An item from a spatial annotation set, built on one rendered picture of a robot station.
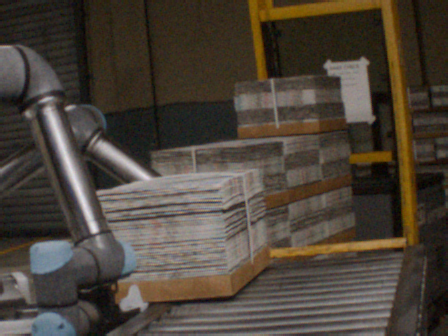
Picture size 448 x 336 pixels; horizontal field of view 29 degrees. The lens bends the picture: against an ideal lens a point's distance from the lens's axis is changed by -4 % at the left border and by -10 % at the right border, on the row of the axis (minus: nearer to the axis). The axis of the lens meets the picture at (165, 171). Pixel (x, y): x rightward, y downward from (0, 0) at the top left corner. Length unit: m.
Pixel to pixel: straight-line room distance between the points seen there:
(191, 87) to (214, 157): 6.77
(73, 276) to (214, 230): 0.35
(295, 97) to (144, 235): 1.80
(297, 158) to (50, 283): 1.89
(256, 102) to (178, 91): 6.23
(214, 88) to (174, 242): 7.94
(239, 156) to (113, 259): 1.39
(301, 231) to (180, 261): 1.55
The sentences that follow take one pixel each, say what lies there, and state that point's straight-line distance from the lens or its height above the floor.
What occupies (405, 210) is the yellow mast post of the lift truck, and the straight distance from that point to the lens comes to 3.91.
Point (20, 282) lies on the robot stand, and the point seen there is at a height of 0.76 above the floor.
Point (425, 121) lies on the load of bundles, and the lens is 7.74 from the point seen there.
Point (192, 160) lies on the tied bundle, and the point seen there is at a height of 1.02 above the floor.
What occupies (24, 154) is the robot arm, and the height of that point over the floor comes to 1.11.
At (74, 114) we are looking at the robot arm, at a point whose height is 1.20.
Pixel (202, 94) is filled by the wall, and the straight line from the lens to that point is 9.72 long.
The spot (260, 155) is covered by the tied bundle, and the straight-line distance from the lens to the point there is 3.05.
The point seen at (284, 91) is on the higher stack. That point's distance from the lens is 3.52.
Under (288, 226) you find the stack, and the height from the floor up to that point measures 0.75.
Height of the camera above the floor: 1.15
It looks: 3 degrees down
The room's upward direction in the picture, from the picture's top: 6 degrees counter-clockwise
